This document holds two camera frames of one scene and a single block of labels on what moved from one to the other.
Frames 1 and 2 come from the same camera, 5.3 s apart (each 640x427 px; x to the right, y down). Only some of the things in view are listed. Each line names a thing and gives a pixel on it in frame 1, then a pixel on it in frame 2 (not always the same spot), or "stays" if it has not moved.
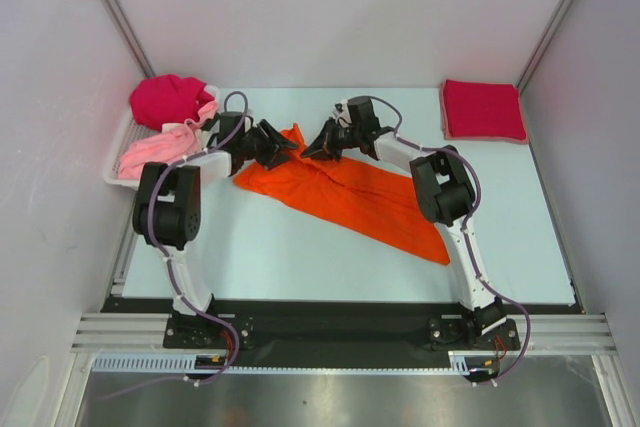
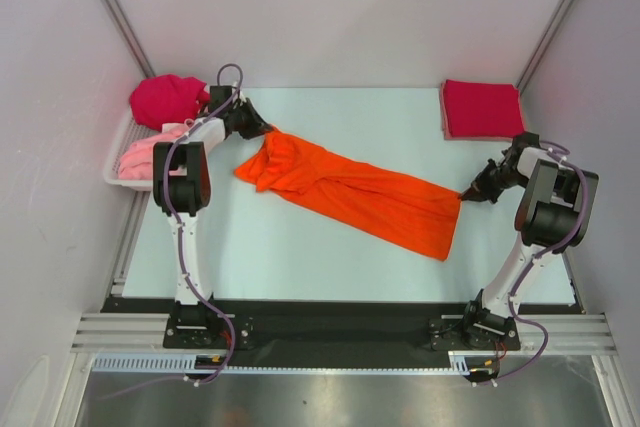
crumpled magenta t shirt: x=167 y=99 stays
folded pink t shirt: x=483 y=111 stays
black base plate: x=280 y=334 stays
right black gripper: x=324 y=145 to x=481 y=190
